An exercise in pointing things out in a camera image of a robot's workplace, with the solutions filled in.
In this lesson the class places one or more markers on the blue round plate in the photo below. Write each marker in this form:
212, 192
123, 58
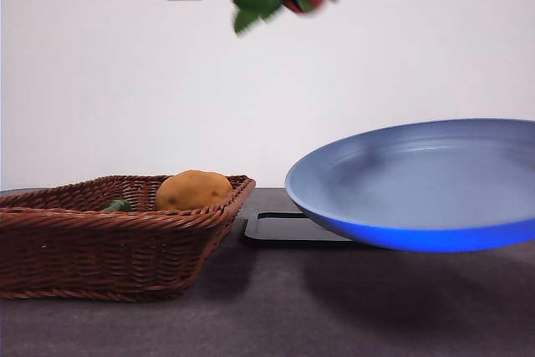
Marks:
418, 190

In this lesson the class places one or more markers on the yellow-brown potato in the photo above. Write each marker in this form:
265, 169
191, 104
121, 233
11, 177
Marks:
192, 192

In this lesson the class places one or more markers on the green vegetable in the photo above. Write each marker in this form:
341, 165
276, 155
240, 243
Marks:
117, 206

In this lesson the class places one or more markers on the black rectangular tray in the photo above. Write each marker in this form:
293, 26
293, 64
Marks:
284, 231

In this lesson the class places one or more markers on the brown wicker basket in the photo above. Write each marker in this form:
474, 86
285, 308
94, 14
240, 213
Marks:
104, 256

